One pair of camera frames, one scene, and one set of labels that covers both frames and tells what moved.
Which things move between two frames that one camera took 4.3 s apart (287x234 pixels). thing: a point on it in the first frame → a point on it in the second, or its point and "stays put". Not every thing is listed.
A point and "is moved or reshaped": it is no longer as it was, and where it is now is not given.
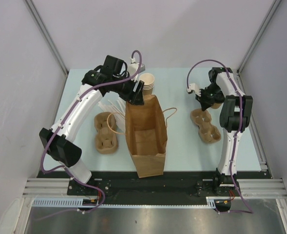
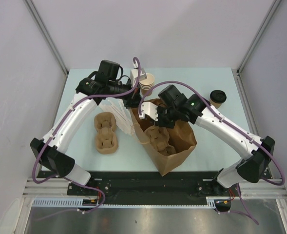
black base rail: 172,188 stays put
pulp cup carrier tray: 106,141 stays put
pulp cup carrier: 207,133 is moved or reshaped
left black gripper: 135,98 stays put
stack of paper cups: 148,79 stays put
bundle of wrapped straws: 118,107 stays put
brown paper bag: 146,136 → 182,136
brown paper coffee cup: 216,106 stays put
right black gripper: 205,103 → 160,122
